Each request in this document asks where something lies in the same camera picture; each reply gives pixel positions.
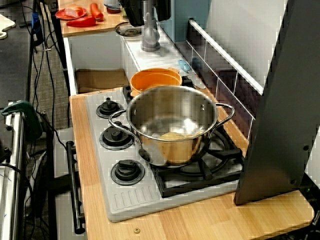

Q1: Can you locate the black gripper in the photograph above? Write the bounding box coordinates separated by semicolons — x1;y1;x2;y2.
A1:
119;0;146;27

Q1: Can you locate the orange plastic toy pot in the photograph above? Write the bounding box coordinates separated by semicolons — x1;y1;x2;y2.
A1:
129;67;183;98

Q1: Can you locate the stainless steel cooking pot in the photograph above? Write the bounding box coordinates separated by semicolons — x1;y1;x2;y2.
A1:
108;84;236;168

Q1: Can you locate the grey blue bowl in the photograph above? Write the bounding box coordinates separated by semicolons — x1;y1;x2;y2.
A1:
103;0;121;11

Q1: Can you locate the grey toy faucet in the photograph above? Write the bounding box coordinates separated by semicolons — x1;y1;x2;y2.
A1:
140;0;161;53

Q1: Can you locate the orange toy sausage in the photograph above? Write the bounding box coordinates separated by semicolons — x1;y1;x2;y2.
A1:
89;2;105;22

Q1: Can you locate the red toy pepper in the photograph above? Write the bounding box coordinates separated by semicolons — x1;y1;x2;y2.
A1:
66;15;97;28

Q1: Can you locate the teal box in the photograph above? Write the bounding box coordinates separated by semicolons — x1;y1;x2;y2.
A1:
154;0;211;43

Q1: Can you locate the white sink cabinet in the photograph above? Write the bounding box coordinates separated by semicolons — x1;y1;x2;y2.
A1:
63;22;201;97

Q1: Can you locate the pink toy ham slice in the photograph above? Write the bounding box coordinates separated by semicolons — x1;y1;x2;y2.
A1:
63;5;85;18

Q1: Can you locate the red plastic plate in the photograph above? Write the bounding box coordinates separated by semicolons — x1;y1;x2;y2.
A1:
55;6;88;21

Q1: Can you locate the blue spatula utensil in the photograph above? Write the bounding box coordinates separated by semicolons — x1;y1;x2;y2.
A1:
177;59;207;90

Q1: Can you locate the brown cardboard sheet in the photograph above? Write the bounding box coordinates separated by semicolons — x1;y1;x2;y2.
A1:
75;68;131;95

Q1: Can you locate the blue clamp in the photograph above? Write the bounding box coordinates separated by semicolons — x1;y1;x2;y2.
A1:
31;12;43;47

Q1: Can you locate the black stove knob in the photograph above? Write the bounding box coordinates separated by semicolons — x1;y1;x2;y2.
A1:
99;121;135;151
95;97;124;120
110;159;146;186

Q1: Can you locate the dark tile backsplash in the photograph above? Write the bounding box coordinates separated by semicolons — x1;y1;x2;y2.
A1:
186;18;265;151

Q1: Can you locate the white cutting board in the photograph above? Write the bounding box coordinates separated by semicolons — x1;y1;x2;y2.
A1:
0;13;17;40

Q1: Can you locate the green clamp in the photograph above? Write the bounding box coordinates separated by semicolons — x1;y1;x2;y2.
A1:
0;99;44;141

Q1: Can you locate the black burner grate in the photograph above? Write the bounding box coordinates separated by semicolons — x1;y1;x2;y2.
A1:
122;77;245;199

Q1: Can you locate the black upright panel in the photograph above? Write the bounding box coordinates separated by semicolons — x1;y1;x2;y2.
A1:
233;0;320;206

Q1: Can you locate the grey toy stove plate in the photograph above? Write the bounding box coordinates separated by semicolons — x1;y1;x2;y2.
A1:
84;86;245;223

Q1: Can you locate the thin black cable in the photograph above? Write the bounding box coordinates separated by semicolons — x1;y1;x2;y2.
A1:
39;0;56;128

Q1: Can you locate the silver metal frame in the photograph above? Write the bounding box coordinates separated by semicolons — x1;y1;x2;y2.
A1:
0;101;26;240

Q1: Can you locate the black oven door handle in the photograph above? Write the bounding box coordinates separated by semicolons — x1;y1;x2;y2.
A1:
65;140;86;235

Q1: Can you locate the thick black cable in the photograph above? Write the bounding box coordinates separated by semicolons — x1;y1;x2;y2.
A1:
0;162;35;240

